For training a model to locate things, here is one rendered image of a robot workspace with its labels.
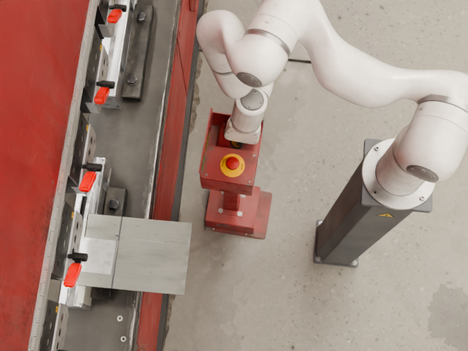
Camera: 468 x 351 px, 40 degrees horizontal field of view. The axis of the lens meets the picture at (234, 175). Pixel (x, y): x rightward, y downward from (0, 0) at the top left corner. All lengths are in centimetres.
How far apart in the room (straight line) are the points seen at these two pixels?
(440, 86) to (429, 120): 8
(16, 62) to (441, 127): 78
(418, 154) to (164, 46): 93
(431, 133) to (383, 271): 144
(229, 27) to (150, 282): 66
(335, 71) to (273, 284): 147
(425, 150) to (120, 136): 90
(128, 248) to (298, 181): 122
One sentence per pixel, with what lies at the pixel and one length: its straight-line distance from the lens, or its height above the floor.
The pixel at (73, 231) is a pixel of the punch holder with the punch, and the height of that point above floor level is 122.
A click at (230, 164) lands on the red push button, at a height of 81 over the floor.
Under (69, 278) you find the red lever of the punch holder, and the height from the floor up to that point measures 128.
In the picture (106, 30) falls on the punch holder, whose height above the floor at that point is 120.
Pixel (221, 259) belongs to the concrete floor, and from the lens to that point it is 261.
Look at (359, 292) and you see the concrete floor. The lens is 264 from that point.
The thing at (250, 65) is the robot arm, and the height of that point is 147.
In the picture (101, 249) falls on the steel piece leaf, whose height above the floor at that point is 100.
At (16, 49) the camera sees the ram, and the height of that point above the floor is 169.
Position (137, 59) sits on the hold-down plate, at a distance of 189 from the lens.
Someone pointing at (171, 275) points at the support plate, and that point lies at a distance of 159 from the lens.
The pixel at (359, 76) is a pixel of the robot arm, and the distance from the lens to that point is 127.
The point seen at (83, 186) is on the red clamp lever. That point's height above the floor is 128.
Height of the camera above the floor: 257
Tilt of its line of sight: 74 degrees down
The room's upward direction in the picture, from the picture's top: 1 degrees clockwise
